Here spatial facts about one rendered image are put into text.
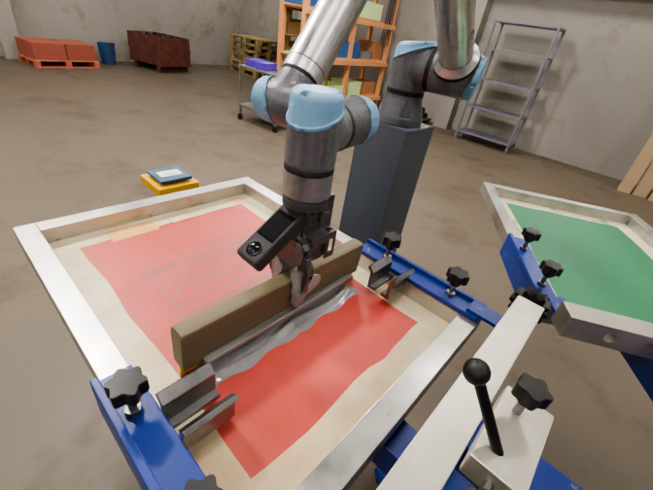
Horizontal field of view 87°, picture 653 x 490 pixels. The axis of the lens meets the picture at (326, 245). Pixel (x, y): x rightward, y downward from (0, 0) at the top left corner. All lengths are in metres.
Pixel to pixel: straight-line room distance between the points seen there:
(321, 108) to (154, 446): 0.45
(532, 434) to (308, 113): 0.46
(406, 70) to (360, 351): 0.81
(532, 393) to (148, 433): 0.44
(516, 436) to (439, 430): 0.08
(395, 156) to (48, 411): 1.64
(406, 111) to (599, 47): 6.36
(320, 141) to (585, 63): 7.03
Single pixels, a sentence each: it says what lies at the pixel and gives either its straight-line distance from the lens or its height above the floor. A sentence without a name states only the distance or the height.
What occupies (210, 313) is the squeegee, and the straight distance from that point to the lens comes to 0.54.
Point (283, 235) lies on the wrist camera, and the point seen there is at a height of 1.16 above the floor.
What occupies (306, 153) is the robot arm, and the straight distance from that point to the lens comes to 0.47.
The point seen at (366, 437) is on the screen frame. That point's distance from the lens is 0.51.
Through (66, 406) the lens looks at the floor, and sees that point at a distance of 1.85.
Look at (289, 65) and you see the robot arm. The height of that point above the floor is 1.36.
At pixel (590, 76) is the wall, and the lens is 7.38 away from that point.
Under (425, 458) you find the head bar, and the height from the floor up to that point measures 1.04.
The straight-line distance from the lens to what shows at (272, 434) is 0.54.
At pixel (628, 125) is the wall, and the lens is 7.35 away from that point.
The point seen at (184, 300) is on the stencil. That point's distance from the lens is 0.71.
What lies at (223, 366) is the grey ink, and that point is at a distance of 0.59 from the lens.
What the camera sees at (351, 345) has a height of 0.96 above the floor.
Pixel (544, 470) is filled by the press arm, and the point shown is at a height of 1.04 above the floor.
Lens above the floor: 1.43
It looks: 32 degrees down
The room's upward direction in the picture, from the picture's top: 10 degrees clockwise
